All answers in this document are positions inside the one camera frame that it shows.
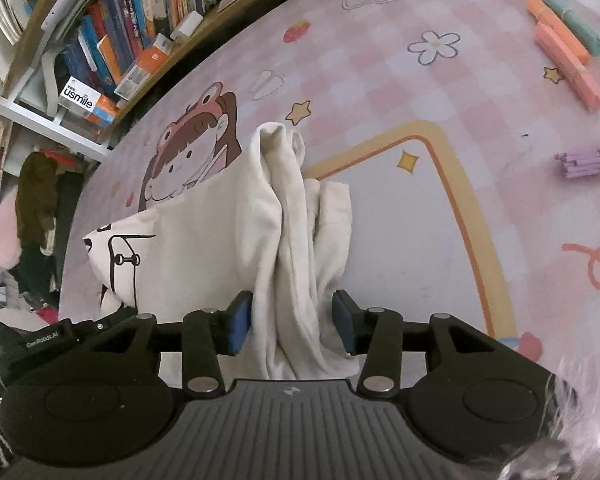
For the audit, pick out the wooden shelf board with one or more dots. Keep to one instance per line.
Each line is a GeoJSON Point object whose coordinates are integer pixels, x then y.
{"type": "Point", "coordinates": [220, 15]}

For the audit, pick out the pink printed mat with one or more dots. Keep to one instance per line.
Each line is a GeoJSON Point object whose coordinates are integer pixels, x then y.
{"type": "Point", "coordinates": [430, 85]}

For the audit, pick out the long white orange box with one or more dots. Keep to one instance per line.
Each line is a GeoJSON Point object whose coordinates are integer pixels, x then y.
{"type": "Point", "coordinates": [142, 72]}

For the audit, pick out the tall white orange box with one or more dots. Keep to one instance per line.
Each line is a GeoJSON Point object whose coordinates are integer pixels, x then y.
{"type": "Point", "coordinates": [87, 102]}

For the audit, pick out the translucent plastic case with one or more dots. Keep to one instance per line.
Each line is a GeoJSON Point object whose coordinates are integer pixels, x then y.
{"type": "Point", "coordinates": [187, 26]}

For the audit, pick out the white shelf frame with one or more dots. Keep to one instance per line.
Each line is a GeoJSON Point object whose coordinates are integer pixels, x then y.
{"type": "Point", "coordinates": [30, 112]}

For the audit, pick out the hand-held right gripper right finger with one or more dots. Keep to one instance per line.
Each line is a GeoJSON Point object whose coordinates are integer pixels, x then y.
{"type": "Point", "coordinates": [342, 320]}

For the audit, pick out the orange highlighter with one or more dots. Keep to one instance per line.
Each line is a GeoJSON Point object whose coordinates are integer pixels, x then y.
{"type": "Point", "coordinates": [557, 30]}

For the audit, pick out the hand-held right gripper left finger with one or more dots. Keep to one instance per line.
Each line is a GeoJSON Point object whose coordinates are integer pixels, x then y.
{"type": "Point", "coordinates": [240, 322]}

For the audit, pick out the salmon pink highlighter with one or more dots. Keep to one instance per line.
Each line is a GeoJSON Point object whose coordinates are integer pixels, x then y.
{"type": "Point", "coordinates": [575, 72]}

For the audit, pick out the purple stick bundle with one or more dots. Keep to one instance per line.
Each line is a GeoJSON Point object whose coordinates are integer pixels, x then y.
{"type": "Point", "coordinates": [590, 162]}

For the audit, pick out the brown cloth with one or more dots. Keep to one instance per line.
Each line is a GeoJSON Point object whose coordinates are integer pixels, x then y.
{"type": "Point", "coordinates": [35, 200]}

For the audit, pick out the teal highlighter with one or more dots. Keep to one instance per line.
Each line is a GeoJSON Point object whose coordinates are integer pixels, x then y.
{"type": "Point", "coordinates": [575, 22]}

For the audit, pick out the pink fluffy cloth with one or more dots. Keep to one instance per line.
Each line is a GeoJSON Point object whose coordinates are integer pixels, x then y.
{"type": "Point", "coordinates": [2, 240]}

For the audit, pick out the dark green cloth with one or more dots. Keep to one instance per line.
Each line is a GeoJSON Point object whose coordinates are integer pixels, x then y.
{"type": "Point", "coordinates": [35, 275]}

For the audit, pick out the row of books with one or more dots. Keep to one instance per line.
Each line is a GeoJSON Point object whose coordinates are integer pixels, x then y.
{"type": "Point", "coordinates": [130, 10]}

